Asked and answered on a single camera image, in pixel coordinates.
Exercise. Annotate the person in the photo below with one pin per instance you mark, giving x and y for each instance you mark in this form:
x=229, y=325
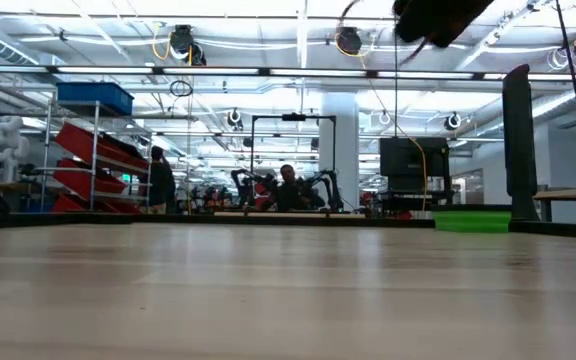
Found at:
x=160, y=180
x=288, y=192

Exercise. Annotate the thin black vertical pole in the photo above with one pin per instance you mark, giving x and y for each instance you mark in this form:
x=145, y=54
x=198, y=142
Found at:
x=395, y=90

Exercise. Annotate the red shelf bin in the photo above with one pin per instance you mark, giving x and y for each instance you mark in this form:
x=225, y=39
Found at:
x=80, y=142
x=68, y=205
x=78, y=180

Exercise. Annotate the white building column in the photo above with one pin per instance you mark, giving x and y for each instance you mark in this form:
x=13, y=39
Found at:
x=340, y=150

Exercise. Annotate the metal shelf rack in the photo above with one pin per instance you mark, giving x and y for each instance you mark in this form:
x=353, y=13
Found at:
x=94, y=135

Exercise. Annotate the black monitor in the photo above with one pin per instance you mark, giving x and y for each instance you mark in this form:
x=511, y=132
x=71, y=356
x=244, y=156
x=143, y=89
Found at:
x=408, y=160

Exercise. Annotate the wooden side table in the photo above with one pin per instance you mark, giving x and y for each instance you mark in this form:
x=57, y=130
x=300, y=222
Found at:
x=568, y=194

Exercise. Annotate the black upright frame post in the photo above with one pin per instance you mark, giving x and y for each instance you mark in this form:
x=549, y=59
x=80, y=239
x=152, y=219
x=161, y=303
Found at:
x=520, y=150

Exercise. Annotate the long ceiling light bar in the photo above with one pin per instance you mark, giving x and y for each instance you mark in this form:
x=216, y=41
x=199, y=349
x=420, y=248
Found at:
x=318, y=73

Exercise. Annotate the black gantry frame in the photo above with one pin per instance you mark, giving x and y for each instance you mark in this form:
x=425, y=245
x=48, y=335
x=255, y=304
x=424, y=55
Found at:
x=293, y=118

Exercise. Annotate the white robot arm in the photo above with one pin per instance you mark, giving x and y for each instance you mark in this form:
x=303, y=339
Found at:
x=5, y=145

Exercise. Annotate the blue plastic bin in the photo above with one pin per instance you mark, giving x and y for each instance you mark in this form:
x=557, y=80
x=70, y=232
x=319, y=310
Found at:
x=95, y=97

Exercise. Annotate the black table edge rail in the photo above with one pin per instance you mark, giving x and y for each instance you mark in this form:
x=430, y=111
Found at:
x=68, y=220

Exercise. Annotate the black background robot arm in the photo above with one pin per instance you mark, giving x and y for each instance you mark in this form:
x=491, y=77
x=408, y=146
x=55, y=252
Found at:
x=330, y=185
x=243, y=185

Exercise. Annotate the green collapsible container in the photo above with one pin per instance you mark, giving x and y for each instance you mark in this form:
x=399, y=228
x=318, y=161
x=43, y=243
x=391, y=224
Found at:
x=468, y=222

